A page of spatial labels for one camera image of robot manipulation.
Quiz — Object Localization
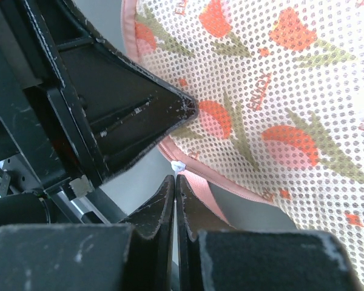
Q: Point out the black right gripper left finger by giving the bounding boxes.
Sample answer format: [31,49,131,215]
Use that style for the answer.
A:
[0,175,175,290]

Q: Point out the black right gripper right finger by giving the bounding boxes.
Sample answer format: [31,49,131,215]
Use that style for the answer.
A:
[175,175,362,290]

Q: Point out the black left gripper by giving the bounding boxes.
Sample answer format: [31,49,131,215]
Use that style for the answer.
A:
[0,1,97,224]

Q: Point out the floral mesh laundry bag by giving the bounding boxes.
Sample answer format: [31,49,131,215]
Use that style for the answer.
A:
[121,1,364,289]

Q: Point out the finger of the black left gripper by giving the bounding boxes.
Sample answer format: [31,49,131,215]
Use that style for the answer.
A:
[21,1,198,181]

